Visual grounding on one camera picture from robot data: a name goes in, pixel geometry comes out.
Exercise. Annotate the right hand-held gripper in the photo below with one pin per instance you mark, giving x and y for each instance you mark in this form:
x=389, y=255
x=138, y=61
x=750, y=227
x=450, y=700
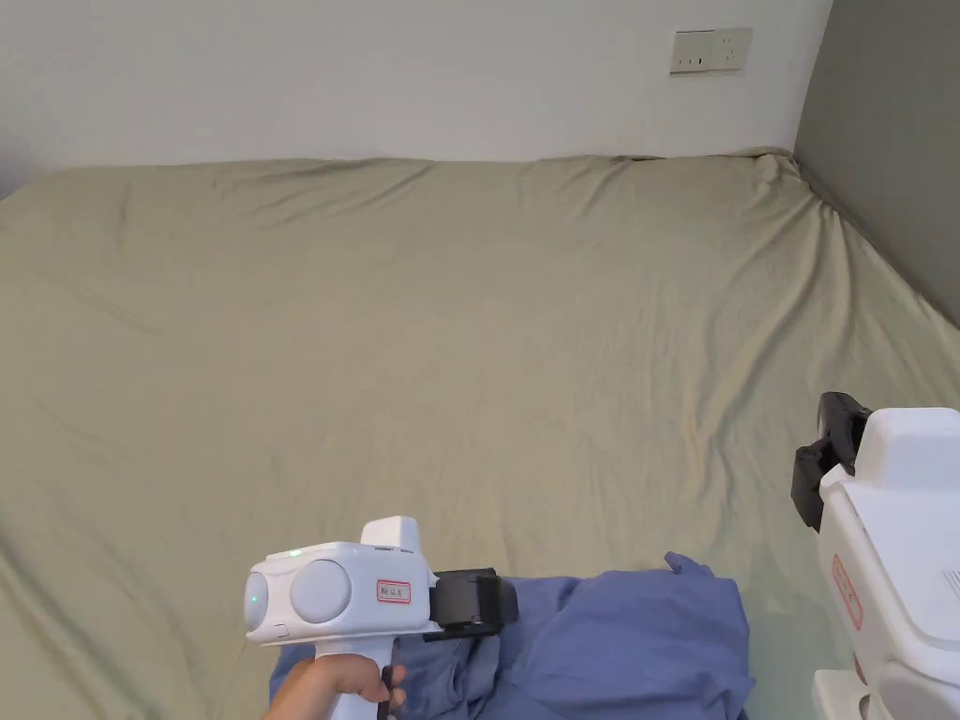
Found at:
x=892, y=540

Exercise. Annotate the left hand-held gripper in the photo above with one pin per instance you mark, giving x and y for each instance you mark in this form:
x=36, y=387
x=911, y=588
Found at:
x=337, y=592

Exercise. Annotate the blue shirt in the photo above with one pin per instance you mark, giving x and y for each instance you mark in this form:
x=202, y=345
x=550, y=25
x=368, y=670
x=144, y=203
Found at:
x=600, y=645

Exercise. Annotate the person's left hand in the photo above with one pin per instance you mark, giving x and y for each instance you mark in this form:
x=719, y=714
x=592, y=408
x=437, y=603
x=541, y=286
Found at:
x=330, y=686

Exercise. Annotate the bed with pale green sheet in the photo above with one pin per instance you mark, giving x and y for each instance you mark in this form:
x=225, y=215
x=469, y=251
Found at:
x=450, y=337

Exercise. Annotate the white wall socket panel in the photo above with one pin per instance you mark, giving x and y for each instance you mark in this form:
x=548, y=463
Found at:
x=711, y=51

